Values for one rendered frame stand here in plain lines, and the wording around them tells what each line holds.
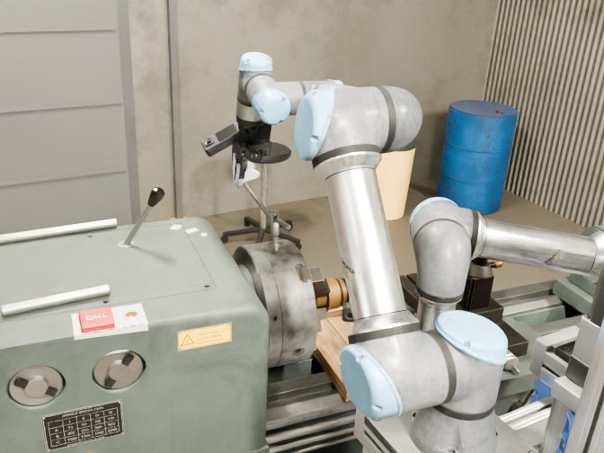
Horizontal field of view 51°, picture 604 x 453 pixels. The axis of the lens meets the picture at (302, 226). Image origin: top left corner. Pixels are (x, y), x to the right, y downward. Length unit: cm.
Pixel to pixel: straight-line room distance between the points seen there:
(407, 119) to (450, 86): 455
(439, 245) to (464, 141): 370
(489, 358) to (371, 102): 44
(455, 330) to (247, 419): 61
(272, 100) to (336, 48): 350
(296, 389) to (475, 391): 74
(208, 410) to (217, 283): 27
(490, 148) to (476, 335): 399
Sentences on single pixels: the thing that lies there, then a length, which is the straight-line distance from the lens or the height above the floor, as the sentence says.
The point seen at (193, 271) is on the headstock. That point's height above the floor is 125.
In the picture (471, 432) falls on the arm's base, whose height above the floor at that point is 123.
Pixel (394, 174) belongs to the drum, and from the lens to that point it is 470.
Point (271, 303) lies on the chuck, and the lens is 149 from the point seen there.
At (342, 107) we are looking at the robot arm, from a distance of 105.
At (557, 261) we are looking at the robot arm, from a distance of 147.
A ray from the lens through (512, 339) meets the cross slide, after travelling 186.
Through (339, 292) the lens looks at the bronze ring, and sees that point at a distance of 167.
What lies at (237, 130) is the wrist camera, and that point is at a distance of 159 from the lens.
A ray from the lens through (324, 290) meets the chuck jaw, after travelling 164.
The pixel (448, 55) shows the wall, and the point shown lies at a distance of 555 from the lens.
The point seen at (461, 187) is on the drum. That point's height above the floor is 22.
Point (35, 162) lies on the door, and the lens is 429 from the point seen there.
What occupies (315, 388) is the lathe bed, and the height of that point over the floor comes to 85.
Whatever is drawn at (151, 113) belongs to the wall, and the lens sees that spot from 441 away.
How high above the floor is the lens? 195
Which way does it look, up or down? 25 degrees down
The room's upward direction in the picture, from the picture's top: 3 degrees clockwise
